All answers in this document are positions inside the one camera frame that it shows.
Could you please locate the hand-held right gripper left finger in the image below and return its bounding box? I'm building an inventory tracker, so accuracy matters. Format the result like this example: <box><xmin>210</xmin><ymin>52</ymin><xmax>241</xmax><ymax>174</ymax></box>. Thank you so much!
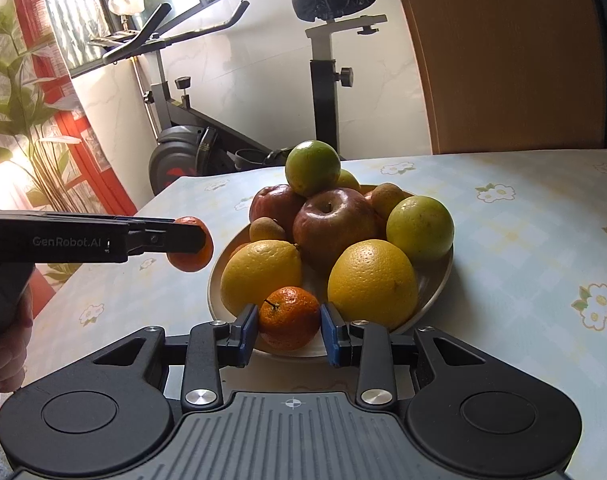
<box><xmin>66</xmin><ymin>304</ymin><xmax>260</xmax><ymax>412</ymax></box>

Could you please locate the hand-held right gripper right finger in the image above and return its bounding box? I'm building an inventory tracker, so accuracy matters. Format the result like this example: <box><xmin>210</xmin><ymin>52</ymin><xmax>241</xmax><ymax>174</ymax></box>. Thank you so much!
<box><xmin>321</xmin><ymin>302</ymin><xmax>511</xmax><ymax>411</ymax></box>

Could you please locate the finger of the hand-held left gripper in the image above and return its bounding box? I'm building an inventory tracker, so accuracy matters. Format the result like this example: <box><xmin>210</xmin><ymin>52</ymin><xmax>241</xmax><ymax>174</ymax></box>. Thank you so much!
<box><xmin>116</xmin><ymin>216</ymin><xmax>207</xmax><ymax>261</ymax></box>

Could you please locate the large yellow orange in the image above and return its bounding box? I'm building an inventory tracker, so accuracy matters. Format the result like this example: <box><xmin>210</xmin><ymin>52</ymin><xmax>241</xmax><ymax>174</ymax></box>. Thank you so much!
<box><xmin>220</xmin><ymin>240</ymin><xmax>304</xmax><ymax>317</ymax></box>
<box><xmin>327</xmin><ymin>239</ymin><xmax>420</xmax><ymax>332</ymax></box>

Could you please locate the small brown kiwi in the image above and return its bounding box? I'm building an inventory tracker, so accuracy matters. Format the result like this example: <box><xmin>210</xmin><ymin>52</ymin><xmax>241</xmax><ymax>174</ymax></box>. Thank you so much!
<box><xmin>248</xmin><ymin>216</ymin><xmax>287</xmax><ymax>243</ymax></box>
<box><xmin>371</xmin><ymin>182</ymin><xmax>407</xmax><ymax>221</ymax></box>

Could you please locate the red apple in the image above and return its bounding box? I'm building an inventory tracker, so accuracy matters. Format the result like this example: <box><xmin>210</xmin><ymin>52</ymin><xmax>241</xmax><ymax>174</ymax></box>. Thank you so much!
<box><xmin>292</xmin><ymin>187</ymin><xmax>384</xmax><ymax>276</ymax></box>
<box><xmin>249</xmin><ymin>184</ymin><xmax>307</xmax><ymax>233</ymax></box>

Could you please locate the cream round plate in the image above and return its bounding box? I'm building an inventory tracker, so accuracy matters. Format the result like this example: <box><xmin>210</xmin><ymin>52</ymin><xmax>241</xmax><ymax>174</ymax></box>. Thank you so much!
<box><xmin>207</xmin><ymin>185</ymin><xmax>455</xmax><ymax>358</ymax></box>

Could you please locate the yellow-green citrus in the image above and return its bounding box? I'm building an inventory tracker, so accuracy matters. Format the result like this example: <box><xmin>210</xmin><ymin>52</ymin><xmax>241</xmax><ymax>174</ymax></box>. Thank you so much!
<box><xmin>336</xmin><ymin>169</ymin><xmax>361</xmax><ymax>193</ymax></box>
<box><xmin>386</xmin><ymin>195</ymin><xmax>455</xmax><ymax>262</ymax></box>

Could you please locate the dark green citrus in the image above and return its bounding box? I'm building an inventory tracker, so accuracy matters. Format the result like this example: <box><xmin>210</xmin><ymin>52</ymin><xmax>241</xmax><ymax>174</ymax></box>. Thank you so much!
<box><xmin>285</xmin><ymin>140</ymin><xmax>342</xmax><ymax>198</ymax></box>

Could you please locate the person's left hand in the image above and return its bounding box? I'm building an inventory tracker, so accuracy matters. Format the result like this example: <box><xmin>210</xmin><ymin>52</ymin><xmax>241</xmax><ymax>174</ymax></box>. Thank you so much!
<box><xmin>0</xmin><ymin>280</ymin><xmax>35</xmax><ymax>392</ymax></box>

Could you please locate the black exercise bike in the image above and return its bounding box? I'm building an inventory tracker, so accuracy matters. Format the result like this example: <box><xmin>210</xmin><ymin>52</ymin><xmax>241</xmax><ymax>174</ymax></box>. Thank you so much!
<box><xmin>88</xmin><ymin>0</ymin><xmax>389</xmax><ymax>196</ymax></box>

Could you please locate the bamboo printed curtain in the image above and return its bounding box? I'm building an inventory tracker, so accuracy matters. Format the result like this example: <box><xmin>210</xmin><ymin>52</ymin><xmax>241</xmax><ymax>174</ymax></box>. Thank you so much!
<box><xmin>0</xmin><ymin>0</ymin><xmax>136</xmax><ymax>291</ymax></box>

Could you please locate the floral checked tablecloth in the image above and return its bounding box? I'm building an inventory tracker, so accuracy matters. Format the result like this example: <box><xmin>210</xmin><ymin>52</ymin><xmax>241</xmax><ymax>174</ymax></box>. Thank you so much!
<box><xmin>26</xmin><ymin>147</ymin><xmax>607</xmax><ymax>480</ymax></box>

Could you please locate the white wrapped ball on stand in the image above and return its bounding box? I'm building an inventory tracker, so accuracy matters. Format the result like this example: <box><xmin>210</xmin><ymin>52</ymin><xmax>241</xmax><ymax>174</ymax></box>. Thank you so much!
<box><xmin>108</xmin><ymin>0</ymin><xmax>144</xmax><ymax>17</ymax></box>

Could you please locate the brown wooden board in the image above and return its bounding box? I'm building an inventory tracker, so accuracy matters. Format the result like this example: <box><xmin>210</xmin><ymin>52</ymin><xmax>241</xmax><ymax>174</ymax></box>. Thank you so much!
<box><xmin>388</xmin><ymin>0</ymin><xmax>607</xmax><ymax>156</ymax></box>

